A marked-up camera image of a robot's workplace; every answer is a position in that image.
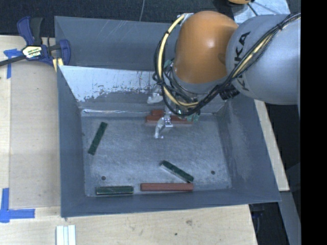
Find grey metal bin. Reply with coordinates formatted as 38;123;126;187
54;15;283;218

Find dark green flat block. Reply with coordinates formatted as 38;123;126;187
159;160;195;184
87;121;108;156
95;185;135;196

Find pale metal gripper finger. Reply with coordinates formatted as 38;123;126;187
154;117;167;139
159;118;175;139

